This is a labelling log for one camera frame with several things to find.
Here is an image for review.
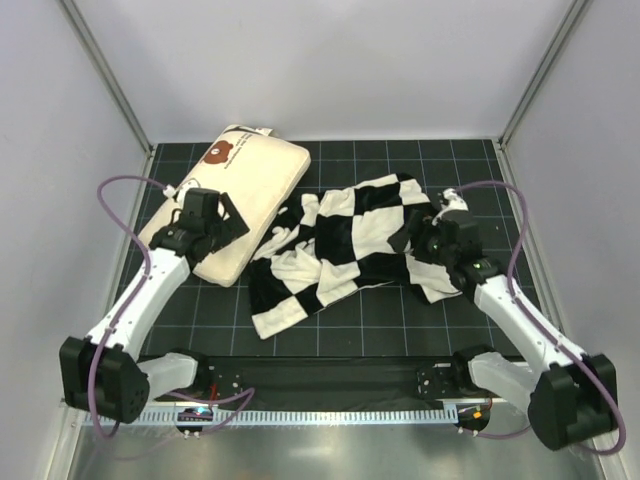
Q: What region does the purple cable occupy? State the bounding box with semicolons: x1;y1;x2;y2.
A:
92;173;256;441
449;180;629;454

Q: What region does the black white checkered pillowcase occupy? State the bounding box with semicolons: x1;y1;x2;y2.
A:
247;173;460;340

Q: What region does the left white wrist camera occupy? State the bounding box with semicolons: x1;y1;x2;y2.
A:
163;179;201;207

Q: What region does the slotted white cable duct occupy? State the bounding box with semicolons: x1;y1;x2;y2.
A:
84;405;459;427

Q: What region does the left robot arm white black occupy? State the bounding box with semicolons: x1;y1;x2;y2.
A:
59;188;249;425

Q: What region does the aluminium front frame rail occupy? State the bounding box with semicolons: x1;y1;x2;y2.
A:
58;363;609;407

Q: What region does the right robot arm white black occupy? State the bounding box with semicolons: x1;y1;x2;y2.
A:
388;208;626;453

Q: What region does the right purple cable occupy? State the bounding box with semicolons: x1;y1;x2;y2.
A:
449;180;629;454

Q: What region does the left aluminium corner post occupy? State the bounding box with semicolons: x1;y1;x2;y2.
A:
56;0;153;156

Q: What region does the cream pillow with bear print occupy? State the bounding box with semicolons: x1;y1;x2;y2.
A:
138;124;311;287

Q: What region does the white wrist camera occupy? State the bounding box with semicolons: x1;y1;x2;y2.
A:
434;188;469;223
163;179;201;207

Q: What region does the aluminium corner post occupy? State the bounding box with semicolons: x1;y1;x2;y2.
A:
56;0;153;156
497;0;592;151

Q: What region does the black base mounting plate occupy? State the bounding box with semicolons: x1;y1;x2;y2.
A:
192;356;489;403

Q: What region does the right aluminium corner post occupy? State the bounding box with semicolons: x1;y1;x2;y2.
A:
497;0;592;151

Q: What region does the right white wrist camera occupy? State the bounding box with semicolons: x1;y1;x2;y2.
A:
434;188;469;223

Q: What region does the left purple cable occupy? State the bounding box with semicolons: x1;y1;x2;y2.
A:
92;173;256;441

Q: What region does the black grid cutting mat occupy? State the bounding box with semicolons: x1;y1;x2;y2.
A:
142;139;516;357

